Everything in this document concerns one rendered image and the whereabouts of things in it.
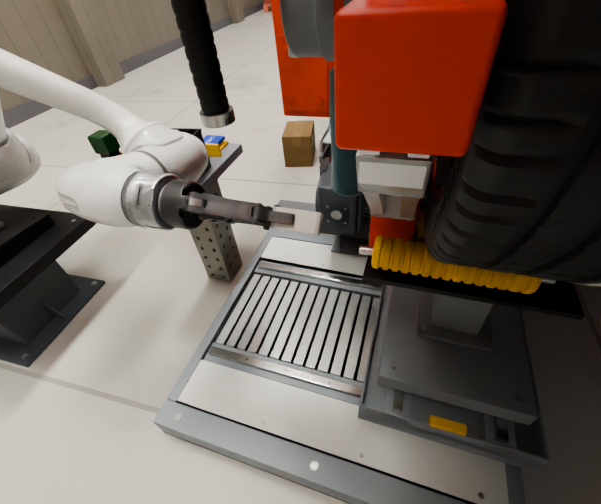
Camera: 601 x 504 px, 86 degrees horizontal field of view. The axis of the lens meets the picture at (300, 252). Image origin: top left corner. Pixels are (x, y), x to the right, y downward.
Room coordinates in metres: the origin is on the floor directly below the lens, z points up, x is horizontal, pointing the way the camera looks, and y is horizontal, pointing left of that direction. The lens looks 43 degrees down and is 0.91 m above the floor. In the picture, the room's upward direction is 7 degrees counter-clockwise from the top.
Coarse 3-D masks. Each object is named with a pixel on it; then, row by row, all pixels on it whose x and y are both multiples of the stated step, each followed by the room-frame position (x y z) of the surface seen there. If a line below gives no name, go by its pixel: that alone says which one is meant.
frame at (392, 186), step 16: (368, 160) 0.26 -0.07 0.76; (384, 160) 0.26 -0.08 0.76; (400, 160) 0.25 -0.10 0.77; (416, 160) 0.25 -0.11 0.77; (432, 160) 0.24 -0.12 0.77; (368, 176) 0.26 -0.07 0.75; (384, 176) 0.26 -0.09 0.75; (400, 176) 0.25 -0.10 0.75; (416, 176) 0.25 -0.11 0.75; (368, 192) 0.29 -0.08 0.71; (384, 192) 0.27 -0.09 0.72; (400, 192) 0.27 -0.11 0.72; (416, 192) 0.26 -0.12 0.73; (384, 208) 0.39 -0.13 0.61; (400, 208) 0.38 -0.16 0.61
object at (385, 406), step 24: (384, 288) 0.61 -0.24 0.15; (384, 312) 0.53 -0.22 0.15; (384, 336) 0.45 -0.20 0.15; (528, 360) 0.33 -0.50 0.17; (360, 408) 0.28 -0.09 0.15; (384, 408) 0.27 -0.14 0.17; (408, 408) 0.26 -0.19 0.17; (432, 408) 0.26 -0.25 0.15; (456, 408) 0.26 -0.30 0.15; (408, 432) 0.23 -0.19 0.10; (432, 432) 0.22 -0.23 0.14; (456, 432) 0.20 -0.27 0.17; (480, 432) 0.20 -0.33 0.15; (504, 432) 0.19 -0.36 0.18; (528, 432) 0.19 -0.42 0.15; (504, 456) 0.16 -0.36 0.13; (528, 456) 0.15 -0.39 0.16
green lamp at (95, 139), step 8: (88, 136) 0.69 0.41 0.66; (96, 136) 0.68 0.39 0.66; (104, 136) 0.69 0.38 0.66; (112, 136) 0.70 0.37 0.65; (96, 144) 0.68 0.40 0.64; (104, 144) 0.68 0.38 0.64; (112, 144) 0.69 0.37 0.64; (96, 152) 0.69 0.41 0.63; (104, 152) 0.68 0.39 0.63; (112, 152) 0.69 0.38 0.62
